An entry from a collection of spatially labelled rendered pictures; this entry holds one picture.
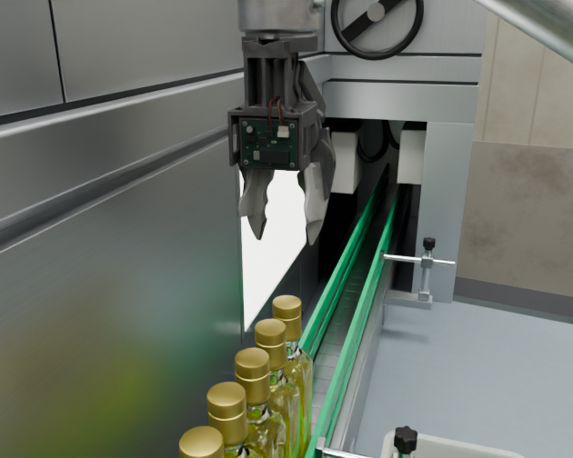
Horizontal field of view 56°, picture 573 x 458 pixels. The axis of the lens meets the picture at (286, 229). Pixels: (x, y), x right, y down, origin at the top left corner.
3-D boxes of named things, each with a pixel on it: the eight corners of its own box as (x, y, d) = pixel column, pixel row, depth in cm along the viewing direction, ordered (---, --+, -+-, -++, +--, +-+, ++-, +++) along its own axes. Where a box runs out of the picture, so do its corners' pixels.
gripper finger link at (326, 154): (296, 204, 56) (277, 123, 53) (300, 199, 58) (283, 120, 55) (339, 198, 54) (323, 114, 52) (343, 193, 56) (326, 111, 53)
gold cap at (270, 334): (260, 349, 61) (260, 315, 59) (290, 354, 60) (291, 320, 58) (249, 367, 57) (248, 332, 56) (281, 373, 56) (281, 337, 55)
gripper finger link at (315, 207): (297, 262, 54) (277, 174, 51) (311, 240, 59) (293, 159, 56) (327, 259, 53) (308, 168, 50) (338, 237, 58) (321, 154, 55)
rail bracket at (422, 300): (376, 313, 134) (382, 230, 126) (447, 323, 129) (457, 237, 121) (374, 323, 129) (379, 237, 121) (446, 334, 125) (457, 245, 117)
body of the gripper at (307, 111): (226, 173, 50) (220, 37, 46) (256, 153, 58) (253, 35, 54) (305, 178, 48) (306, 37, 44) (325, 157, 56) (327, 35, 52)
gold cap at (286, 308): (276, 324, 66) (276, 293, 64) (305, 328, 65) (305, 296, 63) (267, 340, 62) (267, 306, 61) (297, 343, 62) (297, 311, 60)
